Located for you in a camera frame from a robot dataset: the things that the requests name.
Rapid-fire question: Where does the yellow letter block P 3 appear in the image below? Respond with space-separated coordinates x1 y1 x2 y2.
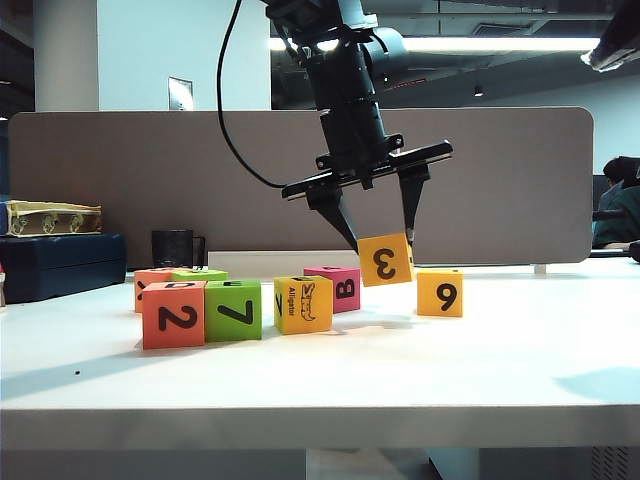
357 232 415 289

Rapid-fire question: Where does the white table leg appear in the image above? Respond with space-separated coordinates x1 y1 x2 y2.
427 447 481 480

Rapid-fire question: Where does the orange letter block Y 3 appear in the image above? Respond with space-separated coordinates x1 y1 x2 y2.
133 267 176 314

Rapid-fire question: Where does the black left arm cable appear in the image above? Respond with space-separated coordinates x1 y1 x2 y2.
216 0 286 189

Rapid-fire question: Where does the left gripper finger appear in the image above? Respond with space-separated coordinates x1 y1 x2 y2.
398 163 432 249
305 184 369 253

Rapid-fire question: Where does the seated person in dark top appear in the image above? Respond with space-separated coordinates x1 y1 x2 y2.
592 155 640 251

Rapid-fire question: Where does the yellow letter block A 9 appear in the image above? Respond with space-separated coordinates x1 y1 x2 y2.
416 268 465 319

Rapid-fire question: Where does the black mug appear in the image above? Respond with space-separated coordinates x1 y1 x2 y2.
151 228 207 270

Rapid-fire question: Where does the yellow letter block alligator E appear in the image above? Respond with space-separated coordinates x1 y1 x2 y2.
273 275 335 335

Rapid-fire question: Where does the grey cabinet with vent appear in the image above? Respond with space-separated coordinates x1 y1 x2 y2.
478 447 640 480

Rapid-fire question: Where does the dark blue case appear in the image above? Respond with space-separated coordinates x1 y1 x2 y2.
0 232 127 305

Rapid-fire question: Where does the orange letter block D 2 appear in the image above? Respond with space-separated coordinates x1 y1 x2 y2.
141 280 208 351

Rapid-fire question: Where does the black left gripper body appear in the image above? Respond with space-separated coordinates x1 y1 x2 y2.
280 102 455 202

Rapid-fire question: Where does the yellow printed box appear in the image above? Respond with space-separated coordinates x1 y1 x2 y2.
5 199 104 237

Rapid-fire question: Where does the green letter block E 7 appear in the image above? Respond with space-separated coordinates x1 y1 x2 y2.
203 278 263 343

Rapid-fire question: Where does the red letter block B 4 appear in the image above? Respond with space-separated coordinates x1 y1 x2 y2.
302 265 362 315

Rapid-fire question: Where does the green letter block D 3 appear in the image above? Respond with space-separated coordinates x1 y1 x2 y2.
171 268 230 283

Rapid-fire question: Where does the long beige box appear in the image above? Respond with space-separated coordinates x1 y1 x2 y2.
207 249 393 276

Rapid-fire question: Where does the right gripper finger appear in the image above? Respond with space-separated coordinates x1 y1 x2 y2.
581 4 640 65
587 27 640 71

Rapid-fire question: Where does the small wall sign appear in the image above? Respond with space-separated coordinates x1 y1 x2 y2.
167 75 195 112

